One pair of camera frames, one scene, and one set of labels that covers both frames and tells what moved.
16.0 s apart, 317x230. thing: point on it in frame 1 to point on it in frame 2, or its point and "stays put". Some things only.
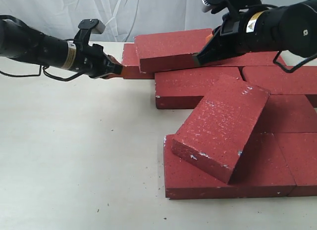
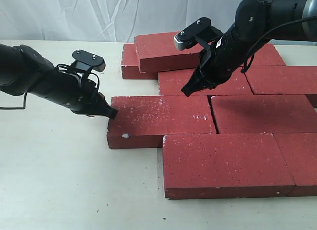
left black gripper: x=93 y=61 to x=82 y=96
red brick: x=131 y=64 stays put
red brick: x=213 y=139 to x=141 y=121
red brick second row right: x=273 y=78 stays put
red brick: x=169 y=51 stays put
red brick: x=261 y=172 stays put
